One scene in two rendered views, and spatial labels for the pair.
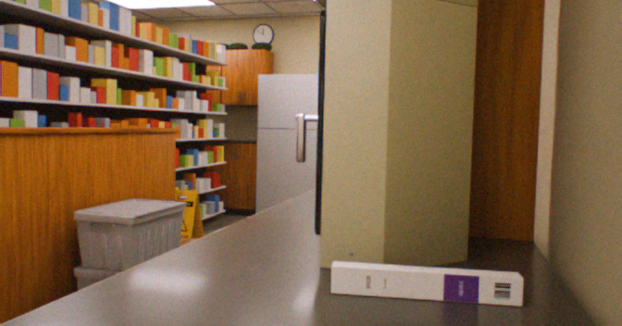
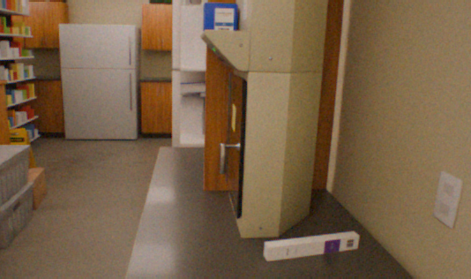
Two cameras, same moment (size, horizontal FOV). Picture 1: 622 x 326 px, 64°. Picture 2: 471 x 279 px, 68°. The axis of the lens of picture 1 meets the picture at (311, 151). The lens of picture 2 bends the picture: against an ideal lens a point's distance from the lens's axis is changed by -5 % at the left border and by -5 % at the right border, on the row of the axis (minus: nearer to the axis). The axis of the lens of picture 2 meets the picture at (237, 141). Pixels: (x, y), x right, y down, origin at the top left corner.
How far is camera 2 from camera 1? 47 cm
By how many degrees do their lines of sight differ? 26
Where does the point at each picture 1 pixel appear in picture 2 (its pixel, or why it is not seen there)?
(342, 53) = (257, 110)
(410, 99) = (294, 135)
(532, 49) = (332, 80)
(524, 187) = (323, 160)
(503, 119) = not seen: hidden behind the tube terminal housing
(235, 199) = (46, 125)
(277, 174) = (80, 104)
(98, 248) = not seen: outside the picture
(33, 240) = not seen: outside the picture
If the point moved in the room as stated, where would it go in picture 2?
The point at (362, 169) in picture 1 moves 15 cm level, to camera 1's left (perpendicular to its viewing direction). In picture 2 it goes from (268, 180) to (218, 186)
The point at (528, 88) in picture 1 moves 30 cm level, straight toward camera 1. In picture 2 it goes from (328, 103) to (353, 117)
